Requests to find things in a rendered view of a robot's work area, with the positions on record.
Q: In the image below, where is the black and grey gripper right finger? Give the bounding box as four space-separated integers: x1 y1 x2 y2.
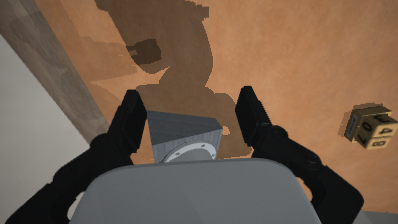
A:
235 86 364 224

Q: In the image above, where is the tan number cube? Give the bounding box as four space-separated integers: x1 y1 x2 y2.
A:
355 129 392 149
360 114 398 138

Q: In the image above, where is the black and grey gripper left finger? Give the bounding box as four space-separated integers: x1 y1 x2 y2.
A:
5 89 147 224

